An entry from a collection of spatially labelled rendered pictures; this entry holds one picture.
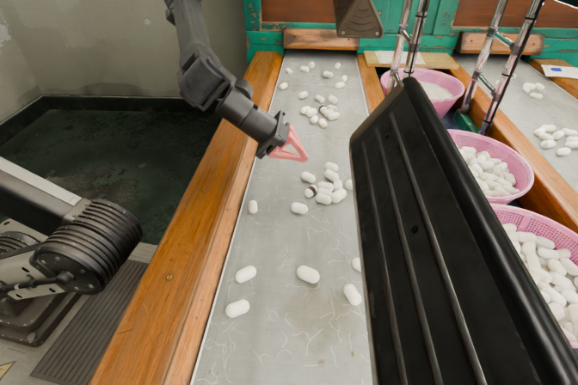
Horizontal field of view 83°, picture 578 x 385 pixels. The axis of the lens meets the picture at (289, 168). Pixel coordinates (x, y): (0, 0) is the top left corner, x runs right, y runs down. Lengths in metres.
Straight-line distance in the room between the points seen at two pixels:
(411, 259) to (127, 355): 0.42
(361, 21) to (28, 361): 0.94
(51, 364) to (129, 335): 0.41
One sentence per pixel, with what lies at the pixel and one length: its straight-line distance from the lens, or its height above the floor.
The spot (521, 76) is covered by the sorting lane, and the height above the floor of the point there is 0.74.
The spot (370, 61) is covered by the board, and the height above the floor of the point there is 0.78.
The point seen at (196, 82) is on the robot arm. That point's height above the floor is 0.98.
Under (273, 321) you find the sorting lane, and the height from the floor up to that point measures 0.74.
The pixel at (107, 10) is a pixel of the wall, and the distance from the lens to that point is 2.65.
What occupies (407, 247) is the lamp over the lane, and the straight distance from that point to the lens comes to 0.17.
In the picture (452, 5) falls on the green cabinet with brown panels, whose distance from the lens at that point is 1.49.
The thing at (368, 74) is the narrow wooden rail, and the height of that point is 0.76.
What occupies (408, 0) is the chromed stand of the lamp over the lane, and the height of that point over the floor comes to 1.04.
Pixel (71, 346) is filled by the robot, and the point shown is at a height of 0.47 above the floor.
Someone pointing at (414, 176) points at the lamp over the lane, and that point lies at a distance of 0.19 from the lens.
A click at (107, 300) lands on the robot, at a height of 0.48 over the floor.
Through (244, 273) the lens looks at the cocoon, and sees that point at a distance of 0.55.
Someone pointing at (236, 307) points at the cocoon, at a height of 0.76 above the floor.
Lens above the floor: 1.21
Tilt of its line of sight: 37 degrees down
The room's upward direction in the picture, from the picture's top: straight up
